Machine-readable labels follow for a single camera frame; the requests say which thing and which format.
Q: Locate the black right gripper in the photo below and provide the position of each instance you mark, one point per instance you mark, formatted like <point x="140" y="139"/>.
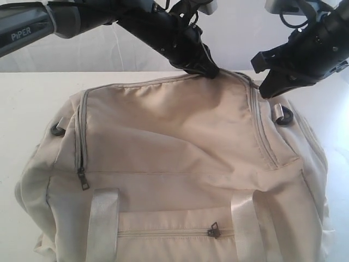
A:
<point x="311" y="56"/>

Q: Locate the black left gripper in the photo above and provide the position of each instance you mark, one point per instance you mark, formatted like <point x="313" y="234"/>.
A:
<point x="173" y="34"/>

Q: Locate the white fabric duffel bag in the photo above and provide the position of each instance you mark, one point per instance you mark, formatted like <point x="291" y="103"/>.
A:
<point x="178" y="169"/>

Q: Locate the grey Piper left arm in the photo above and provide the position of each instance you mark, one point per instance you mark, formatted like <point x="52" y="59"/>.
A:
<point x="23" y="23"/>

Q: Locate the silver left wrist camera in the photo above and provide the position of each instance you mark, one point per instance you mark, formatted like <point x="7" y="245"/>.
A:
<point x="208" y="7"/>

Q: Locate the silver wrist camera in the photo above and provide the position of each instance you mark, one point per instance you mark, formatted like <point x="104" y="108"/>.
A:
<point x="289" y="7"/>
<point x="208" y="7"/>

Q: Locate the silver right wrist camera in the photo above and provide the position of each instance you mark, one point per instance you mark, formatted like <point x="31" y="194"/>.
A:
<point x="289" y="7"/>

